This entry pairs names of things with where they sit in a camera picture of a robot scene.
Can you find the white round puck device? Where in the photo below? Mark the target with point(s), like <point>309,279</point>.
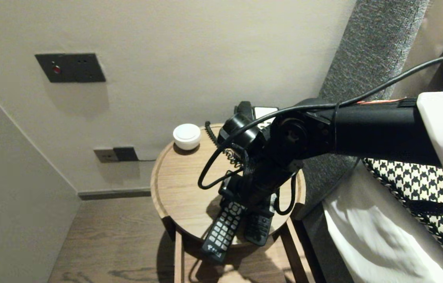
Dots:
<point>186,136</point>

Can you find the white bed sheet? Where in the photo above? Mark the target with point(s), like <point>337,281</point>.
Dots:
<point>363,243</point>

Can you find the round wooden nightstand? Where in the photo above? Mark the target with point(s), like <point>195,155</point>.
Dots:
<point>182,184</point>

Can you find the slim black remote control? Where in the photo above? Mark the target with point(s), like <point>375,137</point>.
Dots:
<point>260,230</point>

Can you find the houndstooth black and white pillow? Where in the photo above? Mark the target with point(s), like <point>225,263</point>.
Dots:
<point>414,184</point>

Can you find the dark wall switch panel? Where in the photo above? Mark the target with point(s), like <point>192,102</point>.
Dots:
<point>71,68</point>

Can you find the brown skirting board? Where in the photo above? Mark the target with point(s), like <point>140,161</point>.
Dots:
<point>115,193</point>

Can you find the black telephone handset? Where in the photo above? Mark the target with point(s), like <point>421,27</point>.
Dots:
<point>245,107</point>

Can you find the dark grey bed base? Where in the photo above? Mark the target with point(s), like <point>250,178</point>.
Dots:
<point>319,251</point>

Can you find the beige upholstered headboard panel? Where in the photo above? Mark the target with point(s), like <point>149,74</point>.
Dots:
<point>433,27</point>

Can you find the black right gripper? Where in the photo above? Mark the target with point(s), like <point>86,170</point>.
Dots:
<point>252,192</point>

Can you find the grey wall socket plate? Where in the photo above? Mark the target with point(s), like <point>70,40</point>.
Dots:
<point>105,155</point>

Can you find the black remote with coloured buttons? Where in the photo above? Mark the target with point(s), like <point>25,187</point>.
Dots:
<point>223,228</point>

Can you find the grey upholstered headboard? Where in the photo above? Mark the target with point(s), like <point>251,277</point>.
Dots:
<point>370,47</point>

